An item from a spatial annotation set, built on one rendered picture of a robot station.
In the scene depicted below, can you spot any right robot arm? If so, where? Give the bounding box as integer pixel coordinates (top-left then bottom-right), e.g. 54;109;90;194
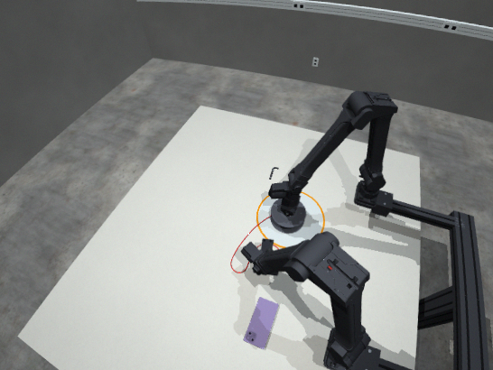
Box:
268;91;398;207

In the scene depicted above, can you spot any purple smartphone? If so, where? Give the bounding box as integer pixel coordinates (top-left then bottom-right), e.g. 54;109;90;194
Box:
244;297;279;349

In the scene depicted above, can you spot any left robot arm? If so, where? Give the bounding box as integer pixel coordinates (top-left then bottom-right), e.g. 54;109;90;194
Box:
241;231;371;370

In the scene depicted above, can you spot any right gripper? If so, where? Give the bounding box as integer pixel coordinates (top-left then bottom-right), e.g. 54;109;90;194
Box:
280;196;301;217

